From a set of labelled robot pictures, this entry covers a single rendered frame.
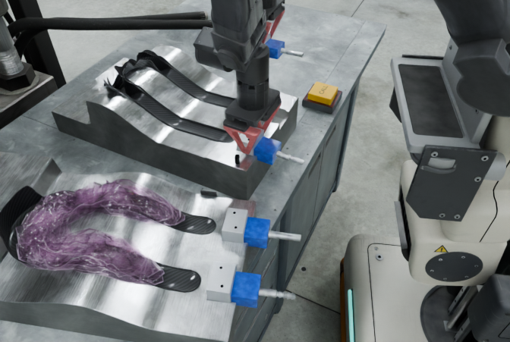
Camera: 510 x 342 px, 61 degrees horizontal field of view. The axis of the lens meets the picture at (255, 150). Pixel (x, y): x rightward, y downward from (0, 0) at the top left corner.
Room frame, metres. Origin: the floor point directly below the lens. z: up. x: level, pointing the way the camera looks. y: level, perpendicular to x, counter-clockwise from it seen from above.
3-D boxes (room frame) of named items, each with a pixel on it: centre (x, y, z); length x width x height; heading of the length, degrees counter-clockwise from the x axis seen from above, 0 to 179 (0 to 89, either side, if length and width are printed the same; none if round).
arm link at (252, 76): (0.63, 0.01, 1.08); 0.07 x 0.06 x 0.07; 60
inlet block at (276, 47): (0.92, -0.05, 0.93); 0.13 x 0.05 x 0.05; 63
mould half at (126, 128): (0.78, 0.18, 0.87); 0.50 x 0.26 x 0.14; 64
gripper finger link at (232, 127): (0.61, 0.01, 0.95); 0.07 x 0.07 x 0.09; 63
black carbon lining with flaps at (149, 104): (0.77, 0.17, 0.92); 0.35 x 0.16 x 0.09; 64
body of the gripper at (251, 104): (0.63, 0.00, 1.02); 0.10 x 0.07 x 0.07; 153
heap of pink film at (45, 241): (0.43, 0.26, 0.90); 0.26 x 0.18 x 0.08; 81
